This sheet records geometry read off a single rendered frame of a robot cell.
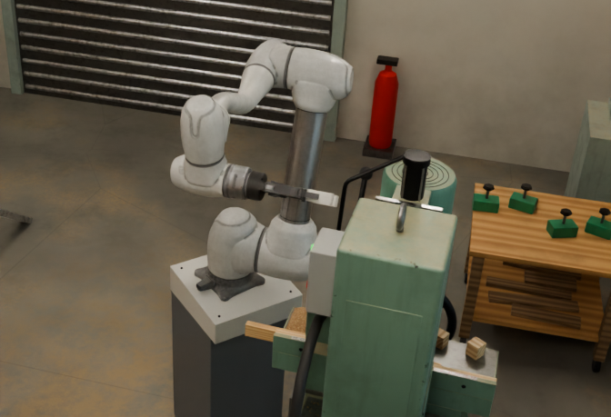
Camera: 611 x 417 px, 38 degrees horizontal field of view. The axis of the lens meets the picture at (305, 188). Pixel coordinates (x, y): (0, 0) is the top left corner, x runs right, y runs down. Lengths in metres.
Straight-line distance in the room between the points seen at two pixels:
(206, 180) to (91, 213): 2.50
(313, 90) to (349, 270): 1.00
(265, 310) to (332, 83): 0.80
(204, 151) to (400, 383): 0.76
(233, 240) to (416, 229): 1.11
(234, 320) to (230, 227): 0.30
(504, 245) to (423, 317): 1.91
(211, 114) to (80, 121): 3.53
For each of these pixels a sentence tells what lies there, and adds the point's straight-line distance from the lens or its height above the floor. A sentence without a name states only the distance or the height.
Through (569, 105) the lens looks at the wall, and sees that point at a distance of 5.36.
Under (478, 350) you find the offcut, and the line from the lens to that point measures 2.53.
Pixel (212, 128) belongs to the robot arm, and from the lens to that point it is 2.22.
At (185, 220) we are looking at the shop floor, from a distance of 4.67.
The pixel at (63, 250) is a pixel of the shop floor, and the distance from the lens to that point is 4.50.
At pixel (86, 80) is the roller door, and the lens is 5.88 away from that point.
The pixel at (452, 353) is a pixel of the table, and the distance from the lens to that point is 2.55.
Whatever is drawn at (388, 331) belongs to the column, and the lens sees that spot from 1.88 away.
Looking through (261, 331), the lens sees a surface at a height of 0.93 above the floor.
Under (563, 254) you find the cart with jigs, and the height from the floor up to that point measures 0.53.
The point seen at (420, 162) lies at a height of 1.62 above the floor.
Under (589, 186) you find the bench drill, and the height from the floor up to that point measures 0.44.
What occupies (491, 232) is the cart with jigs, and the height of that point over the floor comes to 0.53.
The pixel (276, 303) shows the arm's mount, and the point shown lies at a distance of 3.00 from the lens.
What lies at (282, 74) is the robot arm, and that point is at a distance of 2.72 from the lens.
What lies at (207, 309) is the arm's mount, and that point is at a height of 0.69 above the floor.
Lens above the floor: 2.53
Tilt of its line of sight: 30 degrees down
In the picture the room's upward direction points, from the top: 4 degrees clockwise
